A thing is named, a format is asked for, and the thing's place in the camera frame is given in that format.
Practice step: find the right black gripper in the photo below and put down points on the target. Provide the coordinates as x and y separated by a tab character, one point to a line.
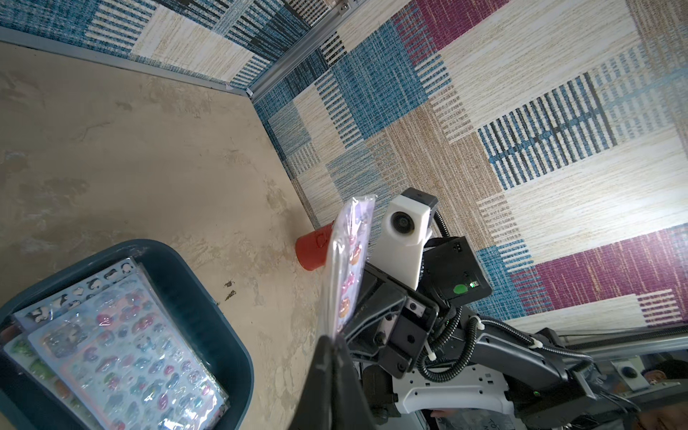
390	325

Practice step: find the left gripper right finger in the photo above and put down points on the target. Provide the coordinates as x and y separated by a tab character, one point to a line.
351	410

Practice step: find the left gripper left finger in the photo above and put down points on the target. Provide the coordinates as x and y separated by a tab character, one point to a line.
313	411

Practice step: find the pink purple sticker sheet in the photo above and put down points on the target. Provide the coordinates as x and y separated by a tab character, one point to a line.
346	256

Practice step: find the teal plastic storage box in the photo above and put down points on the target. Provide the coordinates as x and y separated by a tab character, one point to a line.
191	308

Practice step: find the light blue sticker sheet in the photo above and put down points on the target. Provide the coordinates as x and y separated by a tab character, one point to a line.
127	363

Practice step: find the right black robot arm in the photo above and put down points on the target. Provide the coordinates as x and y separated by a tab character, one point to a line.
425	349

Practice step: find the red pencil cup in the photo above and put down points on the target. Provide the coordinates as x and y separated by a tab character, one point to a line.
312	248

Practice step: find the penguin sticker sheet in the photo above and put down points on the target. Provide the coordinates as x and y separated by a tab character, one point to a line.
46	310

